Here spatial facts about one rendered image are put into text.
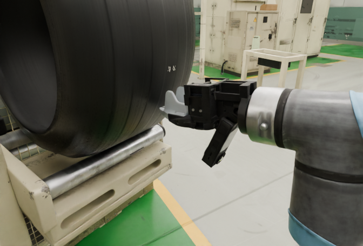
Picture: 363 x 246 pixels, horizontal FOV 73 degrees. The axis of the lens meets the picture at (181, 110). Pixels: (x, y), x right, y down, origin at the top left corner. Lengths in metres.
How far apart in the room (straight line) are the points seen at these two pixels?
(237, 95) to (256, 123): 0.06
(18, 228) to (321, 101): 0.62
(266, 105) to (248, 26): 4.62
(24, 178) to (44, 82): 0.43
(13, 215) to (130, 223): 1.14
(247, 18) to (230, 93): 4.53
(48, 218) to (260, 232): 1.36
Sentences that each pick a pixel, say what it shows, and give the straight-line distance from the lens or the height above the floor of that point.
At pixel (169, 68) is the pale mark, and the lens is 0.48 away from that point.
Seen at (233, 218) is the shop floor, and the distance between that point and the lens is 1.74.
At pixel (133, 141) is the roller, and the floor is 0.92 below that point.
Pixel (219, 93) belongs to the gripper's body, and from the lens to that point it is 0.41.
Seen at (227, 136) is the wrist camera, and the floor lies 1.03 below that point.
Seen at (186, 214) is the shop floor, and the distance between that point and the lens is 1.73.
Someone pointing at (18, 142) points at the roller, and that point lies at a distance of 0.80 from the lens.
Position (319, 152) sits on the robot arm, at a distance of 0.35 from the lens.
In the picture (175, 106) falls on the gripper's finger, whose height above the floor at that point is 1.06.
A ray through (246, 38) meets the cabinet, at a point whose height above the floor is 0.77.
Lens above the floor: 1.23
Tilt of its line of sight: 22 degrees down
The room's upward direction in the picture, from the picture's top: straight up
